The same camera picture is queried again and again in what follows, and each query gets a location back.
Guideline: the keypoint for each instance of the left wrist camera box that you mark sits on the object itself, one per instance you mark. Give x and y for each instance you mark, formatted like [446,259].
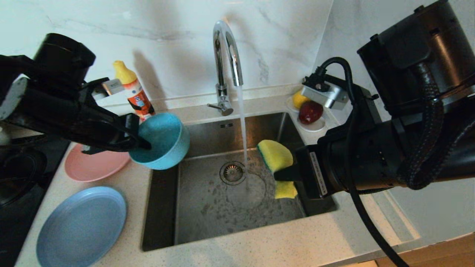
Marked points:
[109,88]

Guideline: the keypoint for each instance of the orange dish soap bottle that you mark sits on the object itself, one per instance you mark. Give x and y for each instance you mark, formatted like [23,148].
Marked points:
[135,96]

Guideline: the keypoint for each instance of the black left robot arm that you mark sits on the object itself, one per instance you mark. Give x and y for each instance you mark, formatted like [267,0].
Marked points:
[15,66]

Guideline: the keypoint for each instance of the pink plate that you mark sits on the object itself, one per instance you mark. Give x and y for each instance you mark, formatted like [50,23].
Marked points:
[92,167]

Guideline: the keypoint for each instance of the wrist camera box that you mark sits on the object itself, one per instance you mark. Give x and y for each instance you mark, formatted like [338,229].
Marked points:
[326,94]
[109,88]

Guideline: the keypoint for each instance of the chrome gooseneck faucet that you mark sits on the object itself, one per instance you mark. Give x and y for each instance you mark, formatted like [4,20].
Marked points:
[222,92]

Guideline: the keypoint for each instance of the black glass cooktop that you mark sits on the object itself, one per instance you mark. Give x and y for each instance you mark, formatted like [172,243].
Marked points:
[22,230]

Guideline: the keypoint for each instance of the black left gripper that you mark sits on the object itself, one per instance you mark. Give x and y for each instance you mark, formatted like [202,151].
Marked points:
[66,111]

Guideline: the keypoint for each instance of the stainless steel sink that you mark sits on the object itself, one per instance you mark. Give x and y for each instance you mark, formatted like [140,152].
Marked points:
[207,215]

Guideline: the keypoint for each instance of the yellow sponge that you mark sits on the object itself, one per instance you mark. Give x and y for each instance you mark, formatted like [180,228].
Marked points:
[276,155]

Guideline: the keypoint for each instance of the dark red apple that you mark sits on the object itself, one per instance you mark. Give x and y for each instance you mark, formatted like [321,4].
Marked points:
[310,112]

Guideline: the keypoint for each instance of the blue plate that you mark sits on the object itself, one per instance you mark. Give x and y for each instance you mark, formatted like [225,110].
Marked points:
[81,230]

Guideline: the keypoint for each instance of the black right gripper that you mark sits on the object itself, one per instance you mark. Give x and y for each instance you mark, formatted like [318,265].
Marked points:
[352,163]

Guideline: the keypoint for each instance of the yellow pear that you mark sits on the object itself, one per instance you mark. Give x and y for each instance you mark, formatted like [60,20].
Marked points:
[298,100]

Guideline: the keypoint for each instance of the wooden cabinet panel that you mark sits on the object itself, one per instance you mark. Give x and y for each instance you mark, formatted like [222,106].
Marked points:
[426,256]

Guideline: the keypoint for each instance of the metal sink drain strainer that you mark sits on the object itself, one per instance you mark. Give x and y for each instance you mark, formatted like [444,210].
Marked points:
[233,173]

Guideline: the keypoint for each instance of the teal cup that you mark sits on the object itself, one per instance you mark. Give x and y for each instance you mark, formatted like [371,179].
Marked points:
[163,141]

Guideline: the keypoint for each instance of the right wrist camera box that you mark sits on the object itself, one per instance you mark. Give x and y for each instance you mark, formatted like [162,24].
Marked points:
[326,94]

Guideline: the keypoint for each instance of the small white dish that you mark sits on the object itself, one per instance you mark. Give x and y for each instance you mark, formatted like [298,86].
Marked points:
[314,128]

